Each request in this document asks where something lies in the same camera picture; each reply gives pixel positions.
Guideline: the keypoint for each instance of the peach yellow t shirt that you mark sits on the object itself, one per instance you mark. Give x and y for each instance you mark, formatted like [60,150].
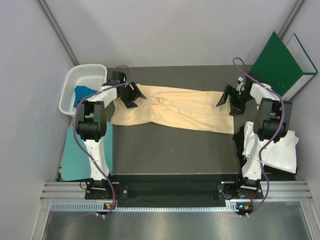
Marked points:
[178,108]

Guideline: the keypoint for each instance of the teal cutting board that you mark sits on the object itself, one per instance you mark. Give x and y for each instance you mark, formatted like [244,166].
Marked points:
[75,163]

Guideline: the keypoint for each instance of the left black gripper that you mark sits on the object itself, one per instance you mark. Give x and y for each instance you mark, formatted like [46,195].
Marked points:
[135,93]

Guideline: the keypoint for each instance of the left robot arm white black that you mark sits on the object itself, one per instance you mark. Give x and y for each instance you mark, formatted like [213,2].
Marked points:
[90,120]

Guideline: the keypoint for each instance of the white plastic basket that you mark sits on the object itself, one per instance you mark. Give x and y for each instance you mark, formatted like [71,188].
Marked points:
[91,76]

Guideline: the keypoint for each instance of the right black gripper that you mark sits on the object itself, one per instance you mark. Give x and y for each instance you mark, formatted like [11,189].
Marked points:
[236,110]

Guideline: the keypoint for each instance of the green ring binder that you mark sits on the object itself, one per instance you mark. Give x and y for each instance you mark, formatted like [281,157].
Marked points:
[286,67]

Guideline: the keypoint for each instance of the white folded t shirt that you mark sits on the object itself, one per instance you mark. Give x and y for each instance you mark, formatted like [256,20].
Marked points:
[283,154]

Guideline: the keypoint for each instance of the aluminium frame rail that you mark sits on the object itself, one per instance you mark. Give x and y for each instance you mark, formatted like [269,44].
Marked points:
[69,197]

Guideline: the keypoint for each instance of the blue crumpled t shirt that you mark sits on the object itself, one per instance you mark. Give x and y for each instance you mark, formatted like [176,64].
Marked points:
[81,92]

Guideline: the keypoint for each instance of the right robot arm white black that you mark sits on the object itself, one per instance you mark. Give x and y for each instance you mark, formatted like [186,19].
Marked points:
[270,125]

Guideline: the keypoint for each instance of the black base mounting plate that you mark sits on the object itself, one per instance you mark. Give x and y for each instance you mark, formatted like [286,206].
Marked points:
[220,185]

